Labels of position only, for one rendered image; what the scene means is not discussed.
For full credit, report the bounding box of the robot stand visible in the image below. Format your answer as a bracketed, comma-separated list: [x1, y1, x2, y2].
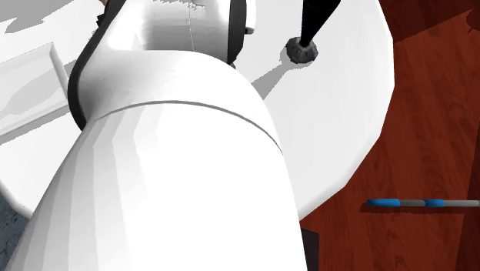
[299, 228, 321, 271]

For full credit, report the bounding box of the black tool with grey knob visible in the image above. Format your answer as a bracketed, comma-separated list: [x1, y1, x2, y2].
[285, 0, 342, 65]

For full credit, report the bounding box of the blue and grey pen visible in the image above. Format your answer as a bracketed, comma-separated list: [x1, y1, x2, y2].
[365, 198, 480, 209]

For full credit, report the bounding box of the white rectangular tray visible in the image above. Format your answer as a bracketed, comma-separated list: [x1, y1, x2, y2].
[0, 41, 78, 141]

